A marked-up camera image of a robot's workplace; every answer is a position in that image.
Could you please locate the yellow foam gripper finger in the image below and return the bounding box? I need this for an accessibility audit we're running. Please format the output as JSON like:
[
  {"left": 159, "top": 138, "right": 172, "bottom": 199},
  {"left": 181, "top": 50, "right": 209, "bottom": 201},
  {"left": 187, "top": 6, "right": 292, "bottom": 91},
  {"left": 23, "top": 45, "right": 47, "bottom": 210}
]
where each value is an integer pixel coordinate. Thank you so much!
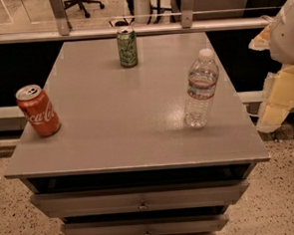
[
  {"left": 248, "top": 25, "right": 271, "bottom": 51},
  {"left": 256, "top": 64, "right": 294, "bottom": 133}
]

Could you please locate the clear plastic water bottle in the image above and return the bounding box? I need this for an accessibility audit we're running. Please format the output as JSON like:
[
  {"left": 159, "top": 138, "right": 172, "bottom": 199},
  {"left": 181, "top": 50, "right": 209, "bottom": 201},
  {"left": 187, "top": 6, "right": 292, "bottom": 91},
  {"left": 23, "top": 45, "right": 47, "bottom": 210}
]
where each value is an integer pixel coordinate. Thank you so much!
[{"left": 184, "top": 48, "right": 219, "bottom": 128}]

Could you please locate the green soda can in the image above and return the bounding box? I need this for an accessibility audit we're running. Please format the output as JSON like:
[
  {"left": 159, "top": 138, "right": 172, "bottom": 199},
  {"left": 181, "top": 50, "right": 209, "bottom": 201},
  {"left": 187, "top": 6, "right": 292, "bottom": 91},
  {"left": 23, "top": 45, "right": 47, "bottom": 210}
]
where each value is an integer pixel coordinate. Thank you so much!
[{"left": 116, "top": 26, "right": 139, "bottom": 68}]

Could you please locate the grey drawer cabinet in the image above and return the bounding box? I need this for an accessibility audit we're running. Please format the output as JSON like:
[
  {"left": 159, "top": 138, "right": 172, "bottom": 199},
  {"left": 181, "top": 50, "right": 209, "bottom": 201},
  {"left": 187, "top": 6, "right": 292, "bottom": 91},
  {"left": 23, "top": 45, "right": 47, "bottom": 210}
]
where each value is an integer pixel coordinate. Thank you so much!
[{"left": 6, "top": 33, "right": 269, "bottom": 235}]

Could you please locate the black office chair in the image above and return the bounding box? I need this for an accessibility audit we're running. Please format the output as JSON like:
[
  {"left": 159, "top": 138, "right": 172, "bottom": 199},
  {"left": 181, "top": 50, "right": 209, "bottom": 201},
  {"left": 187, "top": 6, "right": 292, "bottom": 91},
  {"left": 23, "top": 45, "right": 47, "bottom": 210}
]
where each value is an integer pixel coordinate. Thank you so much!
[{"left": 63, "top": 0, "right": 106, "bottom": 18}]

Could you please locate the red Coca-Cola can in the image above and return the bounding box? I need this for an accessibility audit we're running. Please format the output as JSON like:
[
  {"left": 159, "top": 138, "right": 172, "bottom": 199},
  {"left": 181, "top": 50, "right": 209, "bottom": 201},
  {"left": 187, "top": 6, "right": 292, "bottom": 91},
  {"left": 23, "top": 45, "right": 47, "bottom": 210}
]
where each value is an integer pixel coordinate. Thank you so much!
[{"left": 16, "top": 85, "right": 61, "bottom": 136}]

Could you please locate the lower grey drawer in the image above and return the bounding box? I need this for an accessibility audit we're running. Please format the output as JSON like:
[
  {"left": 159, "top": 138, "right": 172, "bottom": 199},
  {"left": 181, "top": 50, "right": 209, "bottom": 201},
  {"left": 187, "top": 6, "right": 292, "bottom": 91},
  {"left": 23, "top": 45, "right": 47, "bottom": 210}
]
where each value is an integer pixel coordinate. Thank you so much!
[{"left": 62, "top": 215, "right": 228, "bottom": 235}]

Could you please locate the grey drawer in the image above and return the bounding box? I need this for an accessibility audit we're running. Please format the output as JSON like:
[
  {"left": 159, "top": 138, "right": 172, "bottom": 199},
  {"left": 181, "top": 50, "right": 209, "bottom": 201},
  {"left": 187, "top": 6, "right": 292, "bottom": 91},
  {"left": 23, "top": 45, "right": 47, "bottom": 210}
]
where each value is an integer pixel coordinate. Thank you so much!
[
  {"left": 31, "top": 179, "right": 249, "bottom": 218},
  {"left": 62, "top": 215, "right": 228, "bottom": 235}
]

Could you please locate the upper grey drawer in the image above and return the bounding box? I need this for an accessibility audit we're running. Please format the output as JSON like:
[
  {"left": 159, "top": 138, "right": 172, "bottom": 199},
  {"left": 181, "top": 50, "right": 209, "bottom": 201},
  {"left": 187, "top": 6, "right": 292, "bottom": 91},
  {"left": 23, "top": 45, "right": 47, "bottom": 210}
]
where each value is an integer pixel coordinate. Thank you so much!
[{"left": 31, "top": 179, "right": 249, "bottom": 218}]

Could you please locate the metal railing frame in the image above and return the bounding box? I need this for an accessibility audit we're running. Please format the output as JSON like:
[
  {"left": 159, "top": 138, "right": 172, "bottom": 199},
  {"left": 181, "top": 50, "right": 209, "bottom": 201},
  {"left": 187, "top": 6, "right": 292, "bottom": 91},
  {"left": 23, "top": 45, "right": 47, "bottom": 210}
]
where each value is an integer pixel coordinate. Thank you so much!
[{"left": 0, "top": 0, "right": 275, "bottom": 45}]

